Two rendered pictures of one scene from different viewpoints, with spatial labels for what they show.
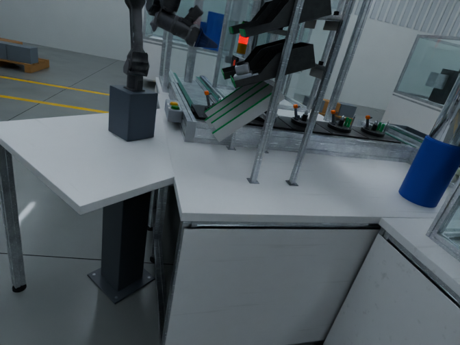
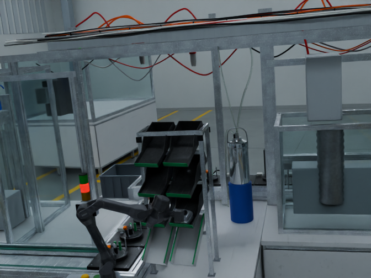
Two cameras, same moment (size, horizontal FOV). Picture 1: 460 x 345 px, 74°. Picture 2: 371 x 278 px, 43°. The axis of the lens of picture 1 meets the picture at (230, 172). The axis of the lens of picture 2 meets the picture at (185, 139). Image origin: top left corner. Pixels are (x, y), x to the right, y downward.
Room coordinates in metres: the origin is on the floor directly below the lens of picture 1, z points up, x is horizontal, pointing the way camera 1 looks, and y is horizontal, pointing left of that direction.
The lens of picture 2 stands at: (-0.20, 1.84, 2.15)
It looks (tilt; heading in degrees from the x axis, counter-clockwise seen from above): 13 degrees down; 305
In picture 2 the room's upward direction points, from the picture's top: 5 degrees counter-clockwise
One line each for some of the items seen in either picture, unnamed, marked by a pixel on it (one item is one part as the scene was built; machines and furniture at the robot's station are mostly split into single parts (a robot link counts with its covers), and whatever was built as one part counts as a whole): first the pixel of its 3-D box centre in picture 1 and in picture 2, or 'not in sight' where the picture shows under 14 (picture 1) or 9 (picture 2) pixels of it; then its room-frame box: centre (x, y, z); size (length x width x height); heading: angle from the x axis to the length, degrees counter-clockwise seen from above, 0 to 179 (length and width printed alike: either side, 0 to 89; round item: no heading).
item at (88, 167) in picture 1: (137, 141); not in sight; (1.24, 0.42, 0.84); 0.90 x 0.70 x 0.03; 147
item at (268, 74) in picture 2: not in sight; (269, 110); (1.16, -1.17, 1.56); 0.09 x 0.04 x 1.39; 20
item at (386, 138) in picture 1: (374, 126); not in sight; (1.88, -0.80, 1.01); 0.24 x 0.24 x 0.13; 20
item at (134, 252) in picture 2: (217, 114); (116, 258); (1.53, 0.13, 0.96); 0.24 x 0.24 x 0.02; 20
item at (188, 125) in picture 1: (180, 105); (58, 277); (1.74, 0.37, 0.91); 0.89 x 0.06 x 0.11; 20
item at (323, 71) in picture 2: not in sight; (324, 127); (0.71, -0.98, 1.50); 0.38 x 0.21 x 0.88; 110
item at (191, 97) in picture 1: (209, 109); (69, 262); (1.82, 0.21, 0.91); 0.84 x 0.28 x 0.10; 20
